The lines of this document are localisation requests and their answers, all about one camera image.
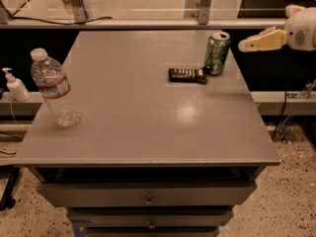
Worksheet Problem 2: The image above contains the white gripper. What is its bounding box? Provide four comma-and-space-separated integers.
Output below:
238, 4, 316, 52

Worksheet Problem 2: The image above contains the green soda can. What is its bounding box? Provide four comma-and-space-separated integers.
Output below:
203, 32, 230, 76

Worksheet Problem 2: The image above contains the chocolate rxbar dark wrapper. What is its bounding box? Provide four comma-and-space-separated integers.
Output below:
168, 68, 207, 84

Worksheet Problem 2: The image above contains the top grey drawer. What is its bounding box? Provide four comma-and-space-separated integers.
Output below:
38, 182, 256, 207

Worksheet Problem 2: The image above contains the grey drawer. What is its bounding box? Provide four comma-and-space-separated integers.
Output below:
87, 227, 218, 237
38, 182, 256, 207
68, 207, 233, 227

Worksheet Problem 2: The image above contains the clear plastic water bottle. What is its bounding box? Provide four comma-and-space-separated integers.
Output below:
31, 47, 81, 127

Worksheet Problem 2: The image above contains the white pump dispenser bottle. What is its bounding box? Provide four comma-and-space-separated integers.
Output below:
2, 68, 31, 102

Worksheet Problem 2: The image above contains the middle grey drawer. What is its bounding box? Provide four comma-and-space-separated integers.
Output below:
68, 207, 233, 227

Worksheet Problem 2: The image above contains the bottom grey drawer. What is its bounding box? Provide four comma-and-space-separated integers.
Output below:
87, 227, 218, 237

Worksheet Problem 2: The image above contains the black stand on floor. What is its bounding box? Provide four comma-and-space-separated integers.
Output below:
0, 165, 20, 211

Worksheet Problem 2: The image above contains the left metal frame post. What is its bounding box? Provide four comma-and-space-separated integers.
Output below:
70, 0, 87, 24

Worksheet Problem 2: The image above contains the black cable on ledge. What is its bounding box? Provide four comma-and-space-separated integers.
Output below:
0, 0, 115, 26

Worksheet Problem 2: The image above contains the white cable at left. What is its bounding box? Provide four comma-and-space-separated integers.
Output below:
8, 96, 26, 133

